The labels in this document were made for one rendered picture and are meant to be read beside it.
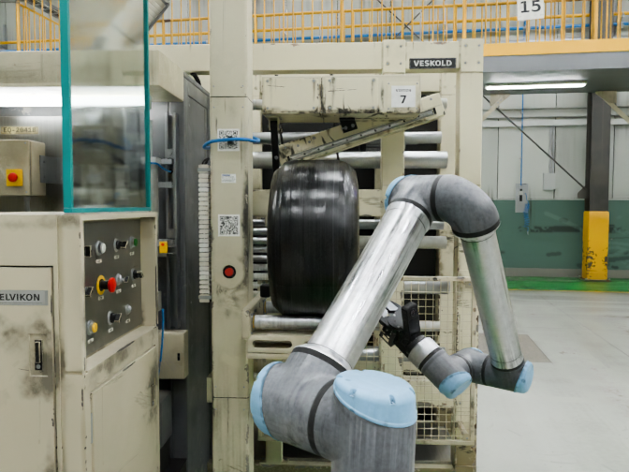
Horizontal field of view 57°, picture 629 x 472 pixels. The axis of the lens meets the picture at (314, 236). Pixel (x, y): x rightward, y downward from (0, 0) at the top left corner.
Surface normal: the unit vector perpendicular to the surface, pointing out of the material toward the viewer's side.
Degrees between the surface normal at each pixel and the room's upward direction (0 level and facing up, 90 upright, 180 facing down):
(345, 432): 87
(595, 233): 90
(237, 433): 90
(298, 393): 49
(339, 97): 90
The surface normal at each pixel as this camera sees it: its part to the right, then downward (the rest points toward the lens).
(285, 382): -0.44, -0.69
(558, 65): -0.16, 0.05
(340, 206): 0.22, -0.36
